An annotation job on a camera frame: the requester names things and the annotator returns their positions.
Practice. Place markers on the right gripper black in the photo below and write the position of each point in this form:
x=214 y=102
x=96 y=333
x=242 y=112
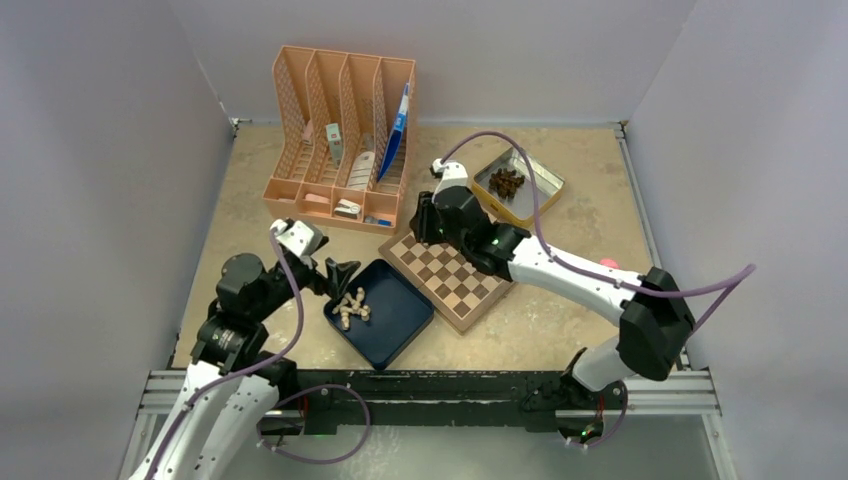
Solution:
x=421 y=224

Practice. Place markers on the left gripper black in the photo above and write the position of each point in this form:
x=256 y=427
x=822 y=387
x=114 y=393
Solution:
x=336 y=272

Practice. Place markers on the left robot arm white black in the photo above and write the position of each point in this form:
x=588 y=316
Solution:
x=231 y=381

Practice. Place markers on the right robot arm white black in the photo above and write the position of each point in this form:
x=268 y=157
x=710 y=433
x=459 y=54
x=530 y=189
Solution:
x=653 y=322

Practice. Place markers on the pile of light chess pieces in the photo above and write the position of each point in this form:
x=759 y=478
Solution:
x=352 y=305

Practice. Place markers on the pile of dark chess pieces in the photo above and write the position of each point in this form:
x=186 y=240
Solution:
x=505 y=183

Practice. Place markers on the wooden chess board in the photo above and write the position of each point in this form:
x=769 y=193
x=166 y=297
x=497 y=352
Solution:
x=460 y=293

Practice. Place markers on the yellow metal tin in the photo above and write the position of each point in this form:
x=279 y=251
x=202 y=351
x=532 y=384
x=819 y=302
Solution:
x=541 y=183

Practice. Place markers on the white stapler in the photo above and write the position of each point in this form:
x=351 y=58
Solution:
x=347 y=209

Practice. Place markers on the dark blue tray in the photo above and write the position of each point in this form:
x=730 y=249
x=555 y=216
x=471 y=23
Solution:
x=399 y=313

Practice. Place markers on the pink eraser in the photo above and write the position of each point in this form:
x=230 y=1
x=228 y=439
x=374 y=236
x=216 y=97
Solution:
x=315 y=198

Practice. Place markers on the white labelled tube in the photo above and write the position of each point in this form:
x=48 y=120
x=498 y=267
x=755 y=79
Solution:
x=361 y=170

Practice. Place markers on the blue folder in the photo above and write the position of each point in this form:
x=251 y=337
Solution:
x=396 y=133

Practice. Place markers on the green white small box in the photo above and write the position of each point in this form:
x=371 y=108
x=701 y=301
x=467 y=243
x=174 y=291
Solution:
x=335 y=143

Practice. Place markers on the pink plastic desk organizer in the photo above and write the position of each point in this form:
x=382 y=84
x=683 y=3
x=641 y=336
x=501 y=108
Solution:
x=361 y=93

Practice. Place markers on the pink capped small bottle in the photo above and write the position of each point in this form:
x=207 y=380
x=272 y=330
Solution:
x=609 y=263

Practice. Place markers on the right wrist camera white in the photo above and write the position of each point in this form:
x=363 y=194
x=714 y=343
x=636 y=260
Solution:
x=450 y=174

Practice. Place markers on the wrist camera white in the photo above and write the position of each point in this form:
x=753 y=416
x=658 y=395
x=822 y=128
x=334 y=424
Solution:
x=450 y=174
x=298 y=238

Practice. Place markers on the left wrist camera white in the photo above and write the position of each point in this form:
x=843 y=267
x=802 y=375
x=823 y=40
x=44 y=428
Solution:
x=298 y=238

